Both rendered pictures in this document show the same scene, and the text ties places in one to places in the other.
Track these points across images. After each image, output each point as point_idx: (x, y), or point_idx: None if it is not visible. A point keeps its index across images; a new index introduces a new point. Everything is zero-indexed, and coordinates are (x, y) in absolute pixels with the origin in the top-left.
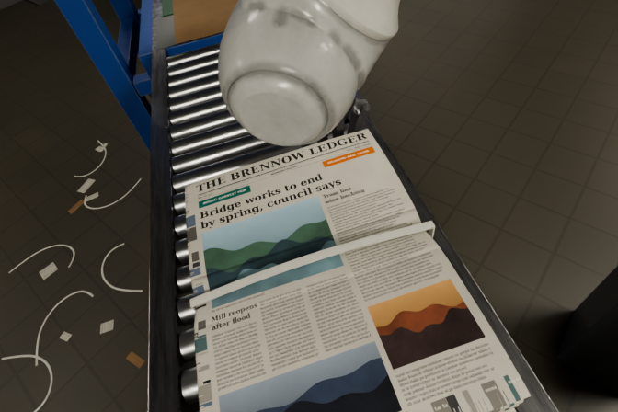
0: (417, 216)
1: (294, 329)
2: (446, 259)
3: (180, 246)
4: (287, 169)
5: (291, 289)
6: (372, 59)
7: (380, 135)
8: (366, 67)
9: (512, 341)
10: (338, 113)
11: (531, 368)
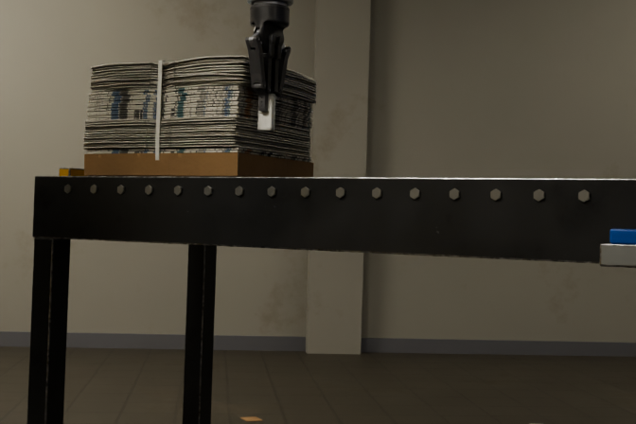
0: (170, 62)
1: None
2: (144, 62)
3: None
4: None
5: None
6: None
7: (308, 177)
8: None
9: (81, 176)
10: None
11: (65, 176)
